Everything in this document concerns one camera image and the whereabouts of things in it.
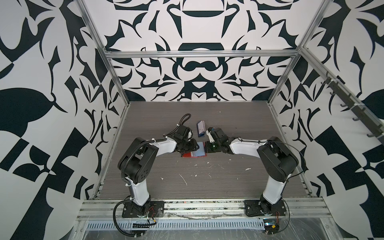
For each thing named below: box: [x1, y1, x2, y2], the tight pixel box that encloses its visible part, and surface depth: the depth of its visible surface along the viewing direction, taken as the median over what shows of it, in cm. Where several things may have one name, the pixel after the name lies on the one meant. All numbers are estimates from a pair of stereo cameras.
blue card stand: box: [197, 120, 206, 138], surface depth 102 cm
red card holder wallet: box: [182, 141, 207, 158], surface depth 93 cm
